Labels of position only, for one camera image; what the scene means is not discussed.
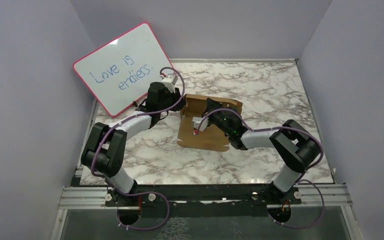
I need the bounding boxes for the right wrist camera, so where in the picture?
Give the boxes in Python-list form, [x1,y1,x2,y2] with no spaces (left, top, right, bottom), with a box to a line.
[192,116,209,136]

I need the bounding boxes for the pink framed whiteboard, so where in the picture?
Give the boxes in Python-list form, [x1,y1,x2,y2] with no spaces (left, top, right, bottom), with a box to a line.
[73,22,172,117]

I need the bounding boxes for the black metal base rail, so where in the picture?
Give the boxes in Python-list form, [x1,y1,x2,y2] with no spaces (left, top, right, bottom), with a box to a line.
[104,183,302,218]

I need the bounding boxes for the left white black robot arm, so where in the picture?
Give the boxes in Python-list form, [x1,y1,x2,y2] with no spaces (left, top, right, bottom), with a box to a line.
[80,82,185,206]

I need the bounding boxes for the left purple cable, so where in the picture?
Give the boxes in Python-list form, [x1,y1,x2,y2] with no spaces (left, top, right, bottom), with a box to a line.
[90,66,186,232]

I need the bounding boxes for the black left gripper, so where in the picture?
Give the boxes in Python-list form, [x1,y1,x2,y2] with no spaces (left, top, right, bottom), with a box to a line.
[158,86,187,112]

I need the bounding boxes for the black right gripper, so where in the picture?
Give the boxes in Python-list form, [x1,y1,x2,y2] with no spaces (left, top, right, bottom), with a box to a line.
[201,97,232,137]

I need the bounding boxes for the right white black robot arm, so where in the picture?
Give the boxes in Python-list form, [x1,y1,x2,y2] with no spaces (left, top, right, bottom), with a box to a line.
[197,98,324,204]

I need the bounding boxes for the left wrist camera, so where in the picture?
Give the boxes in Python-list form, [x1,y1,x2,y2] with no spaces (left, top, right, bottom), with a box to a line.
[161,74,178,93]

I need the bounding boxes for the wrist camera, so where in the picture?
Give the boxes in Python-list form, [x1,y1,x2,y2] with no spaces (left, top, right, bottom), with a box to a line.
[192,116,209,136]
[161,74,178,93]

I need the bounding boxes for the brown cardboard box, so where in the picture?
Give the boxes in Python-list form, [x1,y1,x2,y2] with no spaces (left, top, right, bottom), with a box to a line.
[176,93,244,153]

